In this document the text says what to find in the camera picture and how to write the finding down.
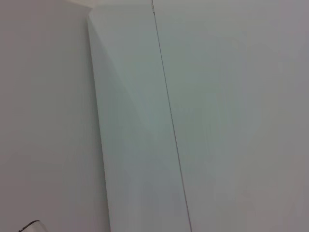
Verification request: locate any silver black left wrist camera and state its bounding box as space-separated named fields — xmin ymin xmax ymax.
xmin=18 ymin=219 xmax=47 ymax=232

